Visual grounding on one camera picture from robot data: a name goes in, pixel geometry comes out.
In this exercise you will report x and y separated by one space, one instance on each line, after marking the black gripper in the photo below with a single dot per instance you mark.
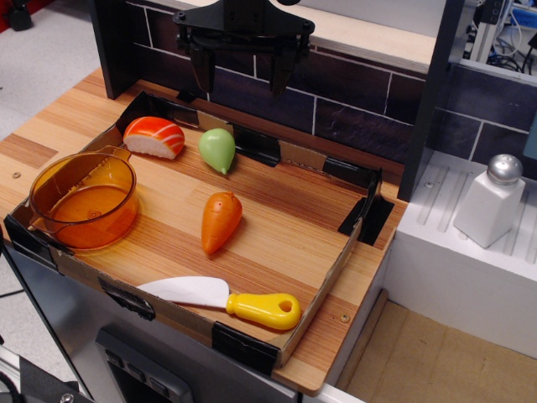
256 27

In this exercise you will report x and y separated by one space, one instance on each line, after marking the orange toy carrot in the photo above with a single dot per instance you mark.
221 216

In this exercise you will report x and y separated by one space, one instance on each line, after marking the orange transparent plastic pot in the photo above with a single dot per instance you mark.
86 201

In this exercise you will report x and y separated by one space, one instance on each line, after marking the cardboard fence with black tape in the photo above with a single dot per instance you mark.
287 241

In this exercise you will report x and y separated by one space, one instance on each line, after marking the green toy pear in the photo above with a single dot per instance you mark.
217 148

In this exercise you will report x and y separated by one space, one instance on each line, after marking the salmon sushi toy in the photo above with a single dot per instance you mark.
154 136

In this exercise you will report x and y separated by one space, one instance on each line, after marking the white salt shaker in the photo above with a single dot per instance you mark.
488 209

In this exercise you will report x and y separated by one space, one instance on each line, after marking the grey toy oven front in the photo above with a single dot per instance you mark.
118 356

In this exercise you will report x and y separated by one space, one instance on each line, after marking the white toy sink counter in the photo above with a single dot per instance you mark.
435 270

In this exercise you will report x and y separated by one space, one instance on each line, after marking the dark grey vertical post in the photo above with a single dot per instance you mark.
419 152

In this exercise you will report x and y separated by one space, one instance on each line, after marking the toy knife yellow handle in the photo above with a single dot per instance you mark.
278 311

